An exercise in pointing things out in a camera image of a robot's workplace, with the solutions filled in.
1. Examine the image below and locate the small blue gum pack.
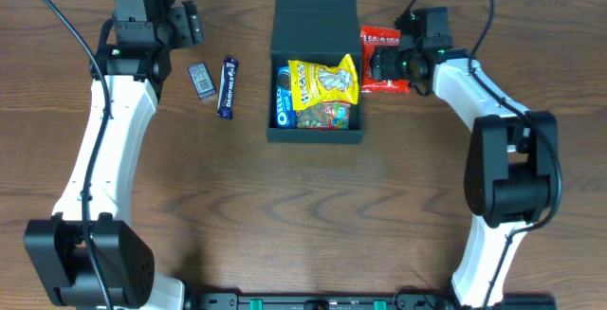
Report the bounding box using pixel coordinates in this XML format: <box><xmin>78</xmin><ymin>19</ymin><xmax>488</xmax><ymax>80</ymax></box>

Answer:
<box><xmin>188</xmin><ymin>63</ymin><xmax>216</xmax><ymax>100</ymax></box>

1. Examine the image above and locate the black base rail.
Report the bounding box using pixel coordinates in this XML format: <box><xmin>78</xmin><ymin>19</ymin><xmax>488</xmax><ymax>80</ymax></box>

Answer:
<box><xmin>183</xmin><ymin>293</ymin><xmax>456</xmax><ymax>310</ymax></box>

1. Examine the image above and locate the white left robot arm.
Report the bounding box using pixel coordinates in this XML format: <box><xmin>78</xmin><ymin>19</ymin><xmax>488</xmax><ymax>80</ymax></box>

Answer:
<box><xmin>24</xmin><ymin>0</ymin><xmax>203</xmax><ymax>309</ymax></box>

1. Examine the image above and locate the Dairy Milk chocolate bar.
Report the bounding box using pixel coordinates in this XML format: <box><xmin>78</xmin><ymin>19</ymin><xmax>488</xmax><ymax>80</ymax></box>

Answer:
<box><xmin>217</xmin><ymin>56</ymin><xmax>239</xmax><ymax>119</ymax></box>

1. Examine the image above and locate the blue Oreo cookie pack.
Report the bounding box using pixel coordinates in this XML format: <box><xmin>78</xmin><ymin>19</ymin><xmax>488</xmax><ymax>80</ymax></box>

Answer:
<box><xmin>276</xmin><ymin>66</ymin><xmax>297</xmax><ymax>129</ymax></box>

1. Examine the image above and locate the Haribo worms candy bag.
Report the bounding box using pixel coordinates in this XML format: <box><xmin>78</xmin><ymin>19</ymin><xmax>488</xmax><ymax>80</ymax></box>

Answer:
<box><xmin>296</xmin><ymin>101</ymin><xmax>351</xmax><ymax>130</ymax></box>

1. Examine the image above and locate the yellow snack bag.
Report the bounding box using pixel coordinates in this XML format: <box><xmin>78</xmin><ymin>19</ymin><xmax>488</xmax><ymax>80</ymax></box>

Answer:
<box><xmin>288</xmin><ymin>54</ymin><xmax>359</xmax><ymax>111</ymax></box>

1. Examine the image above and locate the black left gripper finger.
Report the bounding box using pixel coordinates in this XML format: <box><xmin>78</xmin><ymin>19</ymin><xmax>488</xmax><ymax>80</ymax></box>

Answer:
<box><xmin>168</xmin><ymin>6</ymin><xmax>193</xmax><ymax>49</ymax></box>
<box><xmin>182</xmin><ymin>0</ymin><xmax>203</xmax><ymax>45</ymax></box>

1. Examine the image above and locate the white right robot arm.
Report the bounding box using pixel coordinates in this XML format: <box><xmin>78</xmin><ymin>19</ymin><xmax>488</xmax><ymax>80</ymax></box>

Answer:
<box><xmin>369</xmin><ymin>36</ymin><xmax>562</xmax><ymax>309</ymax></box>

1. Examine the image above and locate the red snack bag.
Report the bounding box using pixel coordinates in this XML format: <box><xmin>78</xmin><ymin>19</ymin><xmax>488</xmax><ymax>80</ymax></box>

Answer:
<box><xmin>360</xmin><ymin>26</ymin><xmax>410</xmax><ymax>94</ymax></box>

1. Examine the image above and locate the black open gift box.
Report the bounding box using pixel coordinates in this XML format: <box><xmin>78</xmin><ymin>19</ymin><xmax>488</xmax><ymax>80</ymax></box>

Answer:
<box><xmin>267</xmin><ymin>0</ymin><xmax>364</xmax><ymax>144</ymax></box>

